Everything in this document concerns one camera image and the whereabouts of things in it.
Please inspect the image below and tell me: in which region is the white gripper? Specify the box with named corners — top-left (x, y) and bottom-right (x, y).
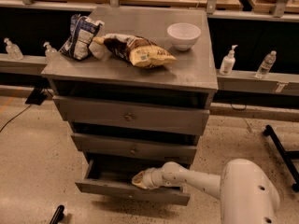
top-left (132, 168), bottom-right (164, 189)

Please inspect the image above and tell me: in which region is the grey bottom drawer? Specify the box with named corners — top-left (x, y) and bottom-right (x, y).
top-left (76, 155), bottom-right (190, 206)

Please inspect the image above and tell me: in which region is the grey drawer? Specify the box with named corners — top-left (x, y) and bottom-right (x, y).
top-left (71, 133), bottom-right (197, 164)
top-left (76, 155), bottom-right (190, 206)
top-left (53, 96), bottom-right (209, 135)

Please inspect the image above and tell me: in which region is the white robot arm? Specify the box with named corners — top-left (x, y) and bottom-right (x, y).
top-left (132, 159), bottom-right (280, 224)

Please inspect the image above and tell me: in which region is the grey middle drawer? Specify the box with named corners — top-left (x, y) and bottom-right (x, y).
top-left (71, 133), bottom-right (197, 164)

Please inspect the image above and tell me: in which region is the grey drawer cabinet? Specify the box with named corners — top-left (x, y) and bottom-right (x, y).
top-left (40, 6), bottom-right (219, 173)

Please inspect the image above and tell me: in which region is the grey top drawer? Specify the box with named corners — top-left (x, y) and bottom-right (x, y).
top-left (53, 96), bottom-right (209, 135)

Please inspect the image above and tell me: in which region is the yellow brown chip bag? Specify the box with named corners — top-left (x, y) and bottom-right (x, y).
top-left (93, 34), bottom-right (177, 68)

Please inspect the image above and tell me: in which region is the black power adapter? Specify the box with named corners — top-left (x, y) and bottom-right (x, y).
top-left (25, 88), bottom-right (48, 105)

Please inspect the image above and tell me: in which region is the white pump lotion bottle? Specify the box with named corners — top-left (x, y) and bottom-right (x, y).
top-left (220, 45), bottom-right (236, 76)

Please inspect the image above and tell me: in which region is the black stand leg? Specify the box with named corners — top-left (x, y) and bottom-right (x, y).
top-left (263, 125), bottom-right (299, 192)

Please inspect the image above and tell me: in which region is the white bowl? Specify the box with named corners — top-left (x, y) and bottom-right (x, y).
top-left (167, 22), bottom-right (202, 51)

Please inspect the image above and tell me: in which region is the clear pump sanitizer bottle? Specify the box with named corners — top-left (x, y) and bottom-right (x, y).
top-left (43, 42), bottom-right (57, 63)

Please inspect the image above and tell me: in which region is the blue white chip bag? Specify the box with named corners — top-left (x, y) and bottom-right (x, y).
top-left (60, 14), bottom-right (104, 61)

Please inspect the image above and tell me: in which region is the clear water bottle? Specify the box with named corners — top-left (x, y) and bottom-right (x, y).
top-left (255, 50), bottom-right (277, 78)

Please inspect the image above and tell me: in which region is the far left clear sanitizer bottle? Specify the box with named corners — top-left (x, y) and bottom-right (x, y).
top-left (4, 37), bottom-right (23, 61)

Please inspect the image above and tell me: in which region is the black handle bottom edge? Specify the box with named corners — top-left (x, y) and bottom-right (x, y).
top-left (50, 205), bottom-right (64, 224)

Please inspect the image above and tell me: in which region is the black floor cable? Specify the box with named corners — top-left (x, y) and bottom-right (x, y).
top-left (0, 104), bottom-right (32, 133)

